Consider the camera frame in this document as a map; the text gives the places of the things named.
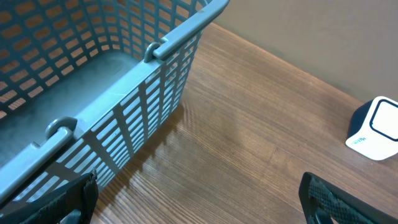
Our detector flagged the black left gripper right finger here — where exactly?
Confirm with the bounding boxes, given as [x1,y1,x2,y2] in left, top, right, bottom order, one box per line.
[298,172,397,224]

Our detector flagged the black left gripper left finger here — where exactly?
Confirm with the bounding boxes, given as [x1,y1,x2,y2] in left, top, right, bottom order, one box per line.
[1,169,99,224]

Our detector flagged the white barcode scanner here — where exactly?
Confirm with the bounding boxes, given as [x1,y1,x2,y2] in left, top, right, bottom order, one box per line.
[345,96,397,161]

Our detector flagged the grey plastic mesh basket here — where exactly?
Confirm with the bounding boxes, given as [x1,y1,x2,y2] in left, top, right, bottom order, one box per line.
[1,0,228,212]

